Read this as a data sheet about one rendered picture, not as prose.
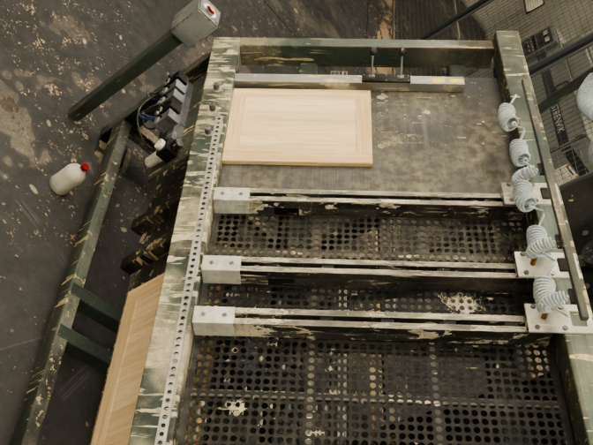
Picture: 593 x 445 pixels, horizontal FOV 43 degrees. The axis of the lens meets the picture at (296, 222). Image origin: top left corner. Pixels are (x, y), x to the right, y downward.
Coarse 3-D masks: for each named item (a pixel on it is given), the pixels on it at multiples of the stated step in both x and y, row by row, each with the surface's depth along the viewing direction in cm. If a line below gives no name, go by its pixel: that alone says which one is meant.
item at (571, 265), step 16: (528, 80) 271; (528, 96) 264; (512, 112) 268; (512, 128) 267; (512, 144) 256; (512, 160) 254; (528, 160) 254; (544, 160) 243; (544, 176) 240; (528, 192) 240; (528, 208) 243; (560, 208) 228; (560, 224) 224; (528, 240) 229; (560, 240) 222; (576, 272) 212; (544, 288) 214; (576, 288) 208; (576, 304) 206
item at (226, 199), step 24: (528, 168) 244; (216, 192) 261; (240, 192) 261; (264, 192) 261; (288, 192) 261; (312, 192) 261; (336, 192) 261; (360, 192) 260; (384, 192) 260; (408, 192) 260; (432, 192) 260; (456, 192) 259; (504, 192) 254; (384, 216) 262; (408, 216) 261; (432, 216) 261; (456, 216) 260; (480, 216) 259; (504, 216) 259
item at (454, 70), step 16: (304, 64) 329; (288, 224) 266; (480, 224) 264; (288, 240) 260; (288, 304) 242; (304, 304) 243; (288, 352) 230; (320, 352) 236; (336, 352) 236; (352, 352) 235; (512, 352) 228; (496, 368) 225; (512, 368) 225; (288, 416) 216; (512, 416) 214; (272, 432) 213; (288, 432) 212; (496, 432) 216; (512, 432) 211
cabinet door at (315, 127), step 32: (256, 96) 306; (288, 96) 305; (320, 96) 305; (352, 96) 304; (256, 128) 293; (288, 128) 292; (320, 128) 292; (352, 128) 292; (224, 160) 281; (256, 160) 280; (288, 160) 280; (320, 160) 280; (352, 160) 279
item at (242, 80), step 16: (240, 80) 310; (256, 80) 309; (272, 80) 309; (288, 80) 309; (304, 80) 309; (320, 80) 309; (336, 80) 308; (352, 80) 308; (416, 80) 307; (448, 80) 307
